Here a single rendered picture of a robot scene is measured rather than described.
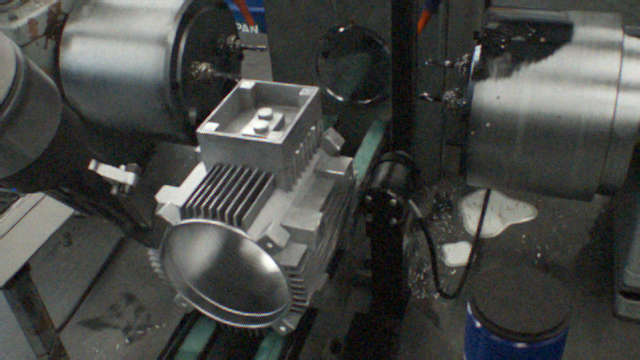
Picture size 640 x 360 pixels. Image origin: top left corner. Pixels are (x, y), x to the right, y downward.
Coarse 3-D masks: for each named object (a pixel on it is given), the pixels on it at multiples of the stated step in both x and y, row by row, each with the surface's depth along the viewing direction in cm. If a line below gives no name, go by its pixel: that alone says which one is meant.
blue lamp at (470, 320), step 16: (480, 336) 39; (496, 336) 38; (560, 336) 38; (464, 352) 42; (480, 352) 40; (496, 352) 38; (512, 352) 38; (528, 352) 38; (544, 352) 38; (560, 352) 39
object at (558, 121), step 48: (480, 48) 81; (528, 48) 80; (576, 48) 78; (624, 48) 78; (432, 96) 89; (480, 96) 80; (528, 96) 79; (576, 96) 77; (624, 96) 77; (480, 144) 82; (528, 144) 80; (576, 144) 78; (624, 144) 78; (528, 192) 88; (576, 192) 84
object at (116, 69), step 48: (96, 0) 100; (144, 0) 98; (192, 0) 97; (96, 48) 97; (144, 48) 94; (192, 48) 99; (240, 48) 106; (96, 96) 99; (144, 96) 96; (192, 96) 101; (192, 144) 104
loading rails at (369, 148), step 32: (384, 128) 110; (352, 256) 95; (352, 288) 97; (192, 320) 79; (320, 320) 83; (160, 352) 74; (192, 352) 75; (224, 352) 81; (256, 352) 75; (288, 352) 73; (320, 352) 86
